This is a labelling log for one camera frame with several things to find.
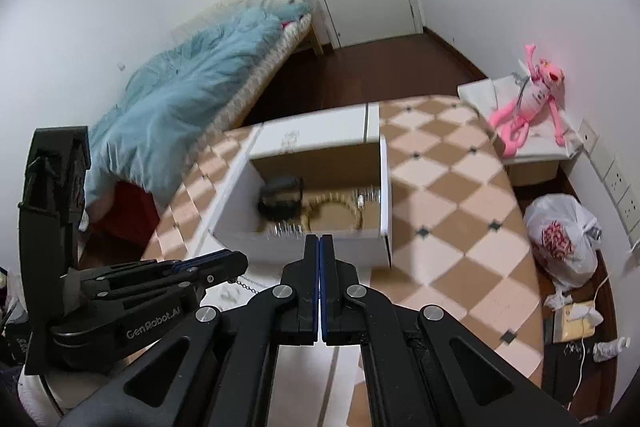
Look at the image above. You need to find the bed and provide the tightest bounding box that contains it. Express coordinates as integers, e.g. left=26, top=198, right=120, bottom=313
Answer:
left=170, top=0, right=323, bottom=132

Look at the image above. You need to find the white plastic bag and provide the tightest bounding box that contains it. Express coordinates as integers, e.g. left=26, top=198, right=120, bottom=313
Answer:
left=523, top=193, right=603, bottom=290

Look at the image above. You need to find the black bracelet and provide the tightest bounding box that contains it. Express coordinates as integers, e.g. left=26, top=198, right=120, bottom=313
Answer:
left=256, top=176, right=305, bottom=219

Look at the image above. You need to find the white cable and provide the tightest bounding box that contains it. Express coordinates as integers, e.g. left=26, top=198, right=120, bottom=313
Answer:
left=569, top=242, right=640, bottom=405

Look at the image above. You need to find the teal pillow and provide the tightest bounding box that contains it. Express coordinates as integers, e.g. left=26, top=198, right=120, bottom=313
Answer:
left=272, top=0, right=313, bottom=22

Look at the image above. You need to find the pink plush toy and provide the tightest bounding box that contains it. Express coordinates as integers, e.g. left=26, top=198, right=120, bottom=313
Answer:
left=487, top=43, right=568, bottom=158

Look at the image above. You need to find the thick silver chain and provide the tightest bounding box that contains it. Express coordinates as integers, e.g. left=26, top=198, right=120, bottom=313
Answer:
left=267, top=222, right=303, bottom=239

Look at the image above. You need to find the brown cardboard box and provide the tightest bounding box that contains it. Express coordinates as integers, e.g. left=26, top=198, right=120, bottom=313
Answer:
left=507, top=159, right=563, bottom=188

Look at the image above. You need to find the silver charm bracelet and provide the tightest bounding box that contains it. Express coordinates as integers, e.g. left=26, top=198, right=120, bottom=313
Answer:
left=352, top=188, right=383, bottom=208

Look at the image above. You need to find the wooden bead bracelet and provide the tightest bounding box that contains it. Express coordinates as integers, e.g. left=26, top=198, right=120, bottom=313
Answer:
left=301, top=192, right=363, bottom=233

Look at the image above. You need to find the blue duvet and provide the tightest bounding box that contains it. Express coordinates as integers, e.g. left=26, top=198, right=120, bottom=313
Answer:
left=82, top=7, right=313, bottom=208

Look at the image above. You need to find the white cardboard box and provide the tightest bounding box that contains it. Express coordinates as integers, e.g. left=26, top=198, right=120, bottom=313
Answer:
left=207, top=134, right=393, bottom=269

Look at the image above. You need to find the checked tablecloth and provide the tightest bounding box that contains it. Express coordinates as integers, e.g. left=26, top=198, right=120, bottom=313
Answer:
left=45, top=94, right=546, bottom=427

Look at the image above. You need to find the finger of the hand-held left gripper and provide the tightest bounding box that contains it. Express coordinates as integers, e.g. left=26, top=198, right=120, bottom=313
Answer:
left=62, top=251, right=236, bottom=290
left=95, top=254, right=249, bottom=308

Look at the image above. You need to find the red storage box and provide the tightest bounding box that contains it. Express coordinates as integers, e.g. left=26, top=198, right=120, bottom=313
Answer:
left=102, top=181, right=162, bottom=249

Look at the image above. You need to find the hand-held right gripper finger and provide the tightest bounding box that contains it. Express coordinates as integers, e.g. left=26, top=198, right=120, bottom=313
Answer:
left=319, top=234, right=581, bottom=427
left=60, top=234, right=321, bottom=427

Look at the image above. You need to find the small white bottle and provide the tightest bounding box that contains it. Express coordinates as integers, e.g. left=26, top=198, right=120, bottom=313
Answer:
left=594, top=338, right=631, bottom=362

